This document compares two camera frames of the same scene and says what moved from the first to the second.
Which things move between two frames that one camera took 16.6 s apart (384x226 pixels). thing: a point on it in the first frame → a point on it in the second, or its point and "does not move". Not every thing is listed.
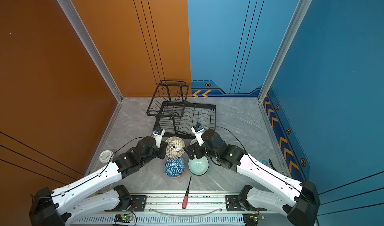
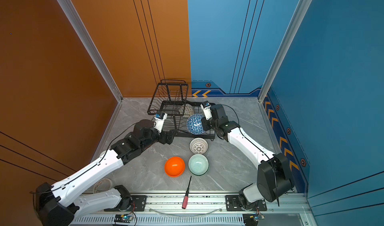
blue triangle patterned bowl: x=174 y=168 → x=194 y=124
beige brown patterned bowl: x=175 y=147 → x=186 y=110
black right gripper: x=191 y=152 → x=205 y=128
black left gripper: x=162 y=148 → x=164 y=139
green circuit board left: x=121 y=218 does not move
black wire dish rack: x=176 y=116 does not move
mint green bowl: x=198 y=167 does not move
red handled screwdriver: x=185 y=199 does not move
